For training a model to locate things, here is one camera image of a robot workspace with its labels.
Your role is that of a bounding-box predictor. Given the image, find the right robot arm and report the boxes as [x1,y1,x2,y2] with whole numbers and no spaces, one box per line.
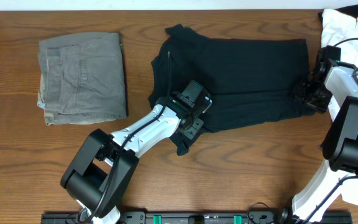
[280,59,358,223]

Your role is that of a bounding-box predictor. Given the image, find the black t-shirt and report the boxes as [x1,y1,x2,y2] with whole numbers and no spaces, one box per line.
[147,24,316,156]

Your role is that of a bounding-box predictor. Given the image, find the small black cable loop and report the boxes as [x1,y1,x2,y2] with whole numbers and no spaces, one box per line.
[247,202,276,224]

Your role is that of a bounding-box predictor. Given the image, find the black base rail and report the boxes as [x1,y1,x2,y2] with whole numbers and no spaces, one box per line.
[40,212,353,224]

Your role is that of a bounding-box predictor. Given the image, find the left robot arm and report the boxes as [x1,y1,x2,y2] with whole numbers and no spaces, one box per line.
[60,92,212,223]

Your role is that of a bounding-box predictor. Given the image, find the folded grey khaki pants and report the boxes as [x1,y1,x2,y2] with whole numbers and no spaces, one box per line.
[37,32,127,125]

